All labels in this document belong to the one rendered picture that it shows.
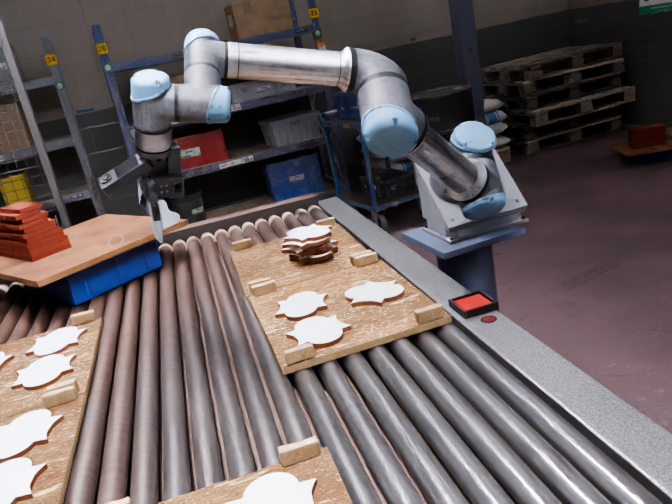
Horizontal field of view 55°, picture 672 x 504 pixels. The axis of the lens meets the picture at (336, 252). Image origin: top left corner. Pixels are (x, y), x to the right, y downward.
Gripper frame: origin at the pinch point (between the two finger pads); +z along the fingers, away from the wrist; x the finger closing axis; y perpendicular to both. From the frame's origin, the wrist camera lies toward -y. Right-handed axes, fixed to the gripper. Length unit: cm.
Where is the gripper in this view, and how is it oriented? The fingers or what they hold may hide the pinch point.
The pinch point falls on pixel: (149, 225)
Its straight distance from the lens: 150.9
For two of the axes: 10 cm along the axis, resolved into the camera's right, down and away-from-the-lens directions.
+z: -1.2, 7.9, 6.0
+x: -4.5, -5.8, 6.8
